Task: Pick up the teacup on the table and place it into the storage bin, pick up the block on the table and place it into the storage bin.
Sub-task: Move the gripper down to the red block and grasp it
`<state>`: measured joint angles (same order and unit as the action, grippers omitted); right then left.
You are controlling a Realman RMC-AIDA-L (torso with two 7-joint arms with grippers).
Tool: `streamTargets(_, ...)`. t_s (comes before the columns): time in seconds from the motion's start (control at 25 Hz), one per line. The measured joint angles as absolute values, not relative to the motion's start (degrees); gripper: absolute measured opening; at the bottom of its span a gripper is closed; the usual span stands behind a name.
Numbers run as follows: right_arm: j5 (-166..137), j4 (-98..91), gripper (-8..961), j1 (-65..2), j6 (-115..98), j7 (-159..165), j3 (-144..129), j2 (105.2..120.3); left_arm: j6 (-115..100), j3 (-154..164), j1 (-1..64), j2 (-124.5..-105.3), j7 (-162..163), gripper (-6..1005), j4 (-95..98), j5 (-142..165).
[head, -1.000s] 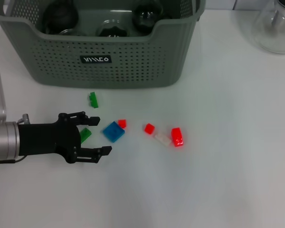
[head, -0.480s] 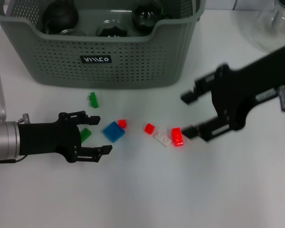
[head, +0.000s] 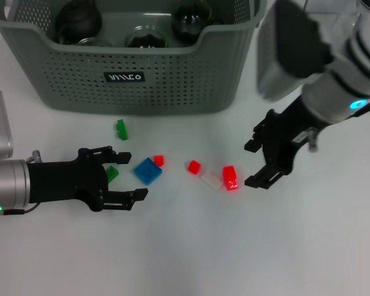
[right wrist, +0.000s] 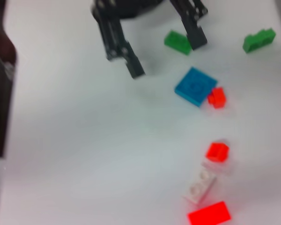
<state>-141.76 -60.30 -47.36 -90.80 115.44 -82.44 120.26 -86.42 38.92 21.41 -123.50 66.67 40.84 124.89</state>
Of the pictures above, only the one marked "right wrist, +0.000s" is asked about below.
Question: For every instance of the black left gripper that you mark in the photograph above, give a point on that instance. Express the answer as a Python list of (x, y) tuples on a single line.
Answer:
[(126, 9)]

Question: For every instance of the green toy brick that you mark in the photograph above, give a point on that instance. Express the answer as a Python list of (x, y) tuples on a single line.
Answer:
[(258, 41), (175, 42)]

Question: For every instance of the blue square toy plate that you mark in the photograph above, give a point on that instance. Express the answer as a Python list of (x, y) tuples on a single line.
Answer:
[(195, 86)]

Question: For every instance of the small red toy brick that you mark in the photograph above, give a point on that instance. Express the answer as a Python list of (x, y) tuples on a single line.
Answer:
[(216, 152), (217, 98)]

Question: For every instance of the white toy brick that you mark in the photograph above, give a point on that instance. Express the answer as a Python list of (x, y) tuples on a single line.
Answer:
[(200, 185)]

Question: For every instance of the bright red toy brick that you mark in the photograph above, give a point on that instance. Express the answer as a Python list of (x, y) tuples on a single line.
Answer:
[(209, 214)]

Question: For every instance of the black frame bar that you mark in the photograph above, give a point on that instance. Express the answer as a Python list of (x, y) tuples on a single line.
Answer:
[(0, 105)]

